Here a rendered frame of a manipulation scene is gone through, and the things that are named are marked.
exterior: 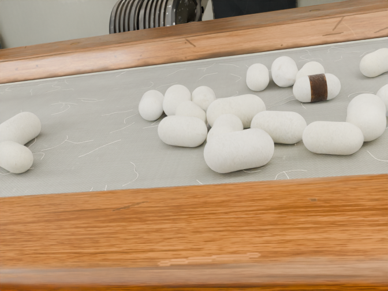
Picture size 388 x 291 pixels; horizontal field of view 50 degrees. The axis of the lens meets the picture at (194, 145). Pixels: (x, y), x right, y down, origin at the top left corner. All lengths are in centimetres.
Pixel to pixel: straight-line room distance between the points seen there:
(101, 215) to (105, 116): 19
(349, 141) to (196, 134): 9
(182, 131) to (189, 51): 23
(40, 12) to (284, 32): 238
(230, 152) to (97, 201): 7
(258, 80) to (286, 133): 10
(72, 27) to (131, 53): 220
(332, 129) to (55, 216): 14
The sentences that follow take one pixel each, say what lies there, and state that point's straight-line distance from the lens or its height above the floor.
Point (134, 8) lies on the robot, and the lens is 73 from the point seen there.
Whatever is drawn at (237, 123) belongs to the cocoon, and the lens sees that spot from 25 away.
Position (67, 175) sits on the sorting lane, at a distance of 26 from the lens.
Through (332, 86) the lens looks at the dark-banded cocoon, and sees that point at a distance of 30.
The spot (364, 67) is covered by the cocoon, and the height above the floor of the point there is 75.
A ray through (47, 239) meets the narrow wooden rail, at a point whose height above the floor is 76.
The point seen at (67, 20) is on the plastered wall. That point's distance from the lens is 269.
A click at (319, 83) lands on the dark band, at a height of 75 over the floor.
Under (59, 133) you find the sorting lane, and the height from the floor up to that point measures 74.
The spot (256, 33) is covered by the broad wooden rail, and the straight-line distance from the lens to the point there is 47.
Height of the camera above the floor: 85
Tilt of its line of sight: 25 degrees down
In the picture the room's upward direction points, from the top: 10 degrees counter-clockwise
